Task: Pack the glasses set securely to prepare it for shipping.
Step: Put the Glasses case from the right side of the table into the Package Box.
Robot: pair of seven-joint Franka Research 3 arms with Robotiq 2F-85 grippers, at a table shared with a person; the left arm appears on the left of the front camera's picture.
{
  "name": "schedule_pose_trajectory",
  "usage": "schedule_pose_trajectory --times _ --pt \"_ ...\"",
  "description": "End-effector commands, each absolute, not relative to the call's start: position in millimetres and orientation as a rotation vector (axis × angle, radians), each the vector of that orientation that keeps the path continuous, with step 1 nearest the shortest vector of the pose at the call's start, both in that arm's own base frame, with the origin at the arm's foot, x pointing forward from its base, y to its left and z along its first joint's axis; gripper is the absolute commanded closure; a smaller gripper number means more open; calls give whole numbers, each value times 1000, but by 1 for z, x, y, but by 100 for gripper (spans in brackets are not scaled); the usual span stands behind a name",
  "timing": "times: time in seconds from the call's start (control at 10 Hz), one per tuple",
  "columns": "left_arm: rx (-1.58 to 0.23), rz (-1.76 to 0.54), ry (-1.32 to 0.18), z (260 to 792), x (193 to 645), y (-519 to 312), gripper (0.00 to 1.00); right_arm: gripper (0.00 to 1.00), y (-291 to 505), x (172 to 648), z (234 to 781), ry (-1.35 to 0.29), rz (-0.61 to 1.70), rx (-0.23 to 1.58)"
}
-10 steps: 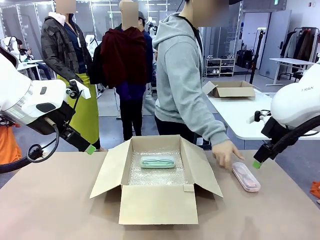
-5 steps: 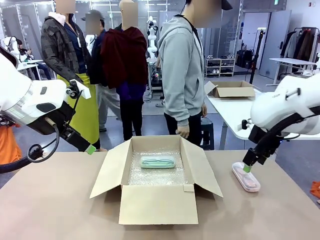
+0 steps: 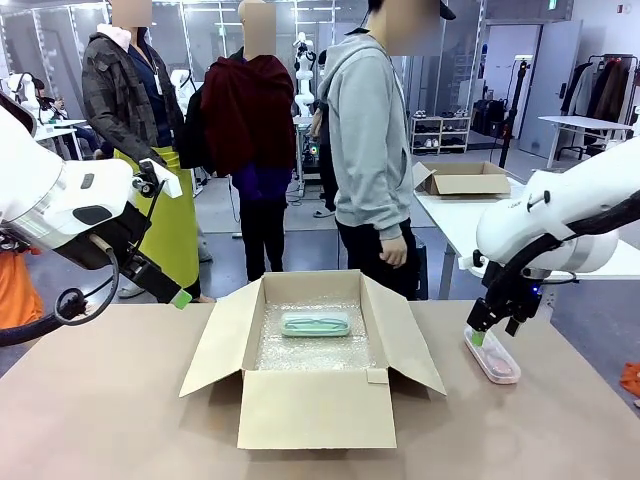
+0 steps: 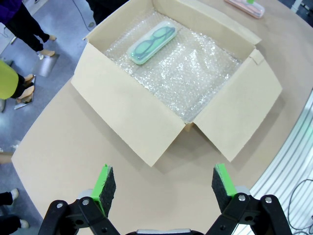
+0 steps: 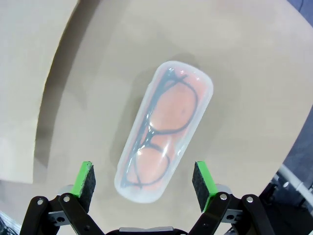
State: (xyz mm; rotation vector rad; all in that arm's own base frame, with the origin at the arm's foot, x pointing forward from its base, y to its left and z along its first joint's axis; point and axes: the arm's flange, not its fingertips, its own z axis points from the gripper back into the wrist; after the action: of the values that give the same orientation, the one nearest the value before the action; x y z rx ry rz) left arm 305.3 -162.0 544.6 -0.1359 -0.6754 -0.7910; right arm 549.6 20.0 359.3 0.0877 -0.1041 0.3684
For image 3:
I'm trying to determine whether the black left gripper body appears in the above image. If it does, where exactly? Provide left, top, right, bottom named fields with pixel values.
left=52, top=202, right=154, bottom=282

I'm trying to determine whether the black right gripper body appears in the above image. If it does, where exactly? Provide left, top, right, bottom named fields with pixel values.
left=480, top=259, right=544, bottom=322

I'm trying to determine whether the clear plastic case pink inside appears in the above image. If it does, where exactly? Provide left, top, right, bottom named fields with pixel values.
left=462, top=323, right=522, bottom=386

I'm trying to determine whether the mint green glasses case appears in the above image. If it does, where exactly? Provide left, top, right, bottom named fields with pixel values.
left=280, top=310, right=352, bottom=338

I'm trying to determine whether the person's right hand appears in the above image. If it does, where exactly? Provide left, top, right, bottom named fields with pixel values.
left=378, top=235, right=409, bottom=268

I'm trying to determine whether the orange fabric bundle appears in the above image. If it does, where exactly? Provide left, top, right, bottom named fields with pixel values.
left=0, top=251, right=45, bottom=332

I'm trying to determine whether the white workstation desk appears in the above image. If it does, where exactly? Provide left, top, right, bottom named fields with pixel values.
left=30, top=118, right=96, bottom=164

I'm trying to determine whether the small open cardboard box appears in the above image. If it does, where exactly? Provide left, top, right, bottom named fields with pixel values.
left=412, top=160, right=513, bottom=197

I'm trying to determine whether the orange cloth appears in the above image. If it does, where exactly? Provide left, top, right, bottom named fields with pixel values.
left=619, top=362, right=640, bottom=397

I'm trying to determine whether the figure in camouflage jacket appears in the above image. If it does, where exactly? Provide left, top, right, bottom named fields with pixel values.
left=81, top=0, right=214, bottom=304

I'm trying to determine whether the seated person at desk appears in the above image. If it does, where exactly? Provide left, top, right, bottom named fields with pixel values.
left=29, top=82, right=101, bottom=161

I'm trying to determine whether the clear bubble wrap sheet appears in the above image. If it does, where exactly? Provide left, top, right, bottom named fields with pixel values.
left=254, top=297, right=379, bottom=372

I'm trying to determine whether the white shoe rack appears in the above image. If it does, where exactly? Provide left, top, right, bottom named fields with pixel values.
left=410, top=115, right=473, bottom=155

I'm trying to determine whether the figure in maroon garment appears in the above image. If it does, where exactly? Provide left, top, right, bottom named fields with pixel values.
left=178, top=0, right=297, bottom=284

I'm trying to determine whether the black tripod stand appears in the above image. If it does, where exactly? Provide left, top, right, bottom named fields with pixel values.
left=498, top=56, right=532, bottom=170

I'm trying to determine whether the white background desk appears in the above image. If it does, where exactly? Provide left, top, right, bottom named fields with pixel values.
left=537, top=115, right=635, bottom=170

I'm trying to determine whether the open brown cardboard box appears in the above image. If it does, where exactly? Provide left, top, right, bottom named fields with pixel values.
left=178, top=268, right=448, bottom=451

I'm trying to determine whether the computer tower with lit fan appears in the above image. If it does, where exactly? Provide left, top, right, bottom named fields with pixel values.
left=298, top=122, right=324, bottom=182

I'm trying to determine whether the person in dark clothes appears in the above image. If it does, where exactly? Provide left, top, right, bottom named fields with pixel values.
left=310, top=98, right=340, bottom=219

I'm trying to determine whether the person in grey hoodie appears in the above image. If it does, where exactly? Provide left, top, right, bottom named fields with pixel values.
left=317, top=0, right=457, bottom=301

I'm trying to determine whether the clothes rack with coats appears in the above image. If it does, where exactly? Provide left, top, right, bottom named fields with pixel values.
left=558, top=53, right=640, bottom=124

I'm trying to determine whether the thin black left gripper cable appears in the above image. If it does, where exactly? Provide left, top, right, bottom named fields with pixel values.
left=130, top=180, right=167, bottom=251

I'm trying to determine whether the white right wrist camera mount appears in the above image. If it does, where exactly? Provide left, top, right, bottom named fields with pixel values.
left=458, top=249, right=487, bottom=276

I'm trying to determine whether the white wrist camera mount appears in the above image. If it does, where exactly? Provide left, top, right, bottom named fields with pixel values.
left=458, top=249, right=487, bottom=276
left=131, top=158, right=183, bottom=199

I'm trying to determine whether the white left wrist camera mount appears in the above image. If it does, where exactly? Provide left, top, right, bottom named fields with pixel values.
left=131, top=158, right=183, bottom=199

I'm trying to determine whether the black sleeved right arm cable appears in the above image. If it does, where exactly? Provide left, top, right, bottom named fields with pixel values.
left=487, top=191, right=640, bottom=301

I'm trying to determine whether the black sleeved arm cable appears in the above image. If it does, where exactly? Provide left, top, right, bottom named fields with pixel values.
left=0, top=234, right=122, bottom=349
left=487, top=191, right=640, bottom=301

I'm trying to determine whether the black sleeved left arm cable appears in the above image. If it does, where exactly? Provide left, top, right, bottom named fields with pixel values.
left=0, top=234, right=122, bottom=349

